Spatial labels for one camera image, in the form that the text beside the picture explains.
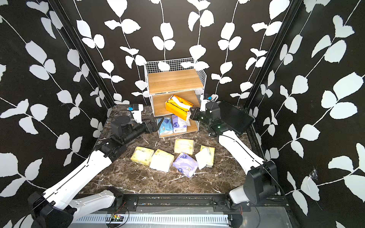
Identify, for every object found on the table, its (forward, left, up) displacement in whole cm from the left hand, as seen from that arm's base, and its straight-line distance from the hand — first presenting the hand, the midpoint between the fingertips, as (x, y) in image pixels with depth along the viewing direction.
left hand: (158, 116), depth 69 cm
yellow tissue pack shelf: (0, -12, -30) cm, 33 cm away
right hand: (+9, -15, -3) cm, 18 cm away
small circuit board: (-38, +23, -35) cm, 56 cm away
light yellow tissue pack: (-6, +14, -30) cm, 34 cm away
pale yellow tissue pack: (-10, -26, -30) cm, 40 cm away
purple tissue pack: (-14, -13, -28) cm, 34 cm away
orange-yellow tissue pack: (-10, +2, -31) cm, 32 cm away
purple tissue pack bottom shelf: (+14, -10, -26) cm, 32 cm away
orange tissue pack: (+10, -11, -3) cm, 15 cm away
